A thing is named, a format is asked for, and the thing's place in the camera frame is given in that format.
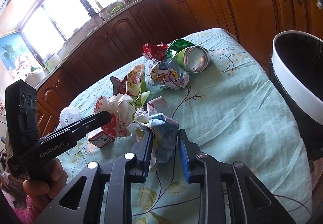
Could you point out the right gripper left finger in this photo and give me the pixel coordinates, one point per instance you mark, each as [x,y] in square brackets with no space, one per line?
[102,193]

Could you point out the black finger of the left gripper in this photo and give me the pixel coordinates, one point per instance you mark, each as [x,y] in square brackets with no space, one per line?
[82,127]

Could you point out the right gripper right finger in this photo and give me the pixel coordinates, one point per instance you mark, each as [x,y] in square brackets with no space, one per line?
[228,191]

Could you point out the small white milk carton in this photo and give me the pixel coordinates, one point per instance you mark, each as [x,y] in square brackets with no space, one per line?
[99,138]

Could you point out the green drink pouch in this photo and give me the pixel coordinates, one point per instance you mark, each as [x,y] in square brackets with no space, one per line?
[136,86]

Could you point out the blue white paper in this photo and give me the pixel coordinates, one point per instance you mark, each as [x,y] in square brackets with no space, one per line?
[164,128]

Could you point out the kitchen faucet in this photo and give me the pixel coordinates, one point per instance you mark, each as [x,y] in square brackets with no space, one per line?
[92,12]

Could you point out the black white trash bin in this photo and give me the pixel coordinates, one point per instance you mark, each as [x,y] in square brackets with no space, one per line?
[296,71]

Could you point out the wooden lower kitchen cabinets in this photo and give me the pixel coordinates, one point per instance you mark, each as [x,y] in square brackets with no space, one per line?
[120,39]

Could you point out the left hand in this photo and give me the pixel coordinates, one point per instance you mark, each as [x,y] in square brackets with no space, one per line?
[41,192]

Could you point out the white red plastic bag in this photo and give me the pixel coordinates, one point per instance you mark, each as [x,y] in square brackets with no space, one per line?
[120,110]

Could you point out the silver lined snack wrapper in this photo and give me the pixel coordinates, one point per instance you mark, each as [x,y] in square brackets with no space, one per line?
[119,86]

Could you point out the white foam fruit net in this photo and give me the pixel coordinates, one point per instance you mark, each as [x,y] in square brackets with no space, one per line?
[69,115]

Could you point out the crumpled cartoon paper wrapper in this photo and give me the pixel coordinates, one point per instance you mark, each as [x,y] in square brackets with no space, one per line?
[167,74]

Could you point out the red crumpled wrapper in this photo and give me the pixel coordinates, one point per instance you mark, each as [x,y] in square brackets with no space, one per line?
[157,52]

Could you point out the light green floral tablecloth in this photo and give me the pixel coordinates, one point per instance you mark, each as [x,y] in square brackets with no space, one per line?
[233,112]

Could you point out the crushed green metal can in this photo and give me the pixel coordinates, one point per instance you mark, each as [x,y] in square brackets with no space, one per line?
[191,58]

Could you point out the green salad bowl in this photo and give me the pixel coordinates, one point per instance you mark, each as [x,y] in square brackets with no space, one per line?
[115,7]

